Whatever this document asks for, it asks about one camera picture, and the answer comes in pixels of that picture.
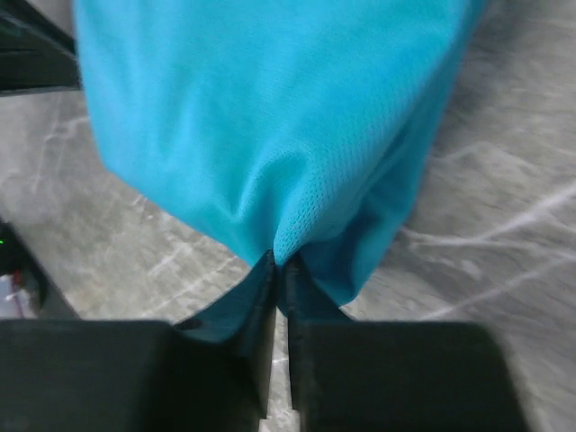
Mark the teal t shirt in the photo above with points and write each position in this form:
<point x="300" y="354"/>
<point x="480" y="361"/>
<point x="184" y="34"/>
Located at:
<point x="301" y="127"/>

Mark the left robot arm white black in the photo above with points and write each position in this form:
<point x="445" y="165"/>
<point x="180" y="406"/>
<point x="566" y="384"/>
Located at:
<point x="36" y="57"/>

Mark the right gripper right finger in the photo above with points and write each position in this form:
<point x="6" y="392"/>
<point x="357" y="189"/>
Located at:
<point x="352" y="375"/>

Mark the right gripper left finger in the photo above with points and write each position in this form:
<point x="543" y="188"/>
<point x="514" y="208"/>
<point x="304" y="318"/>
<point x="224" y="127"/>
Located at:
<point x="210" y="372"/>

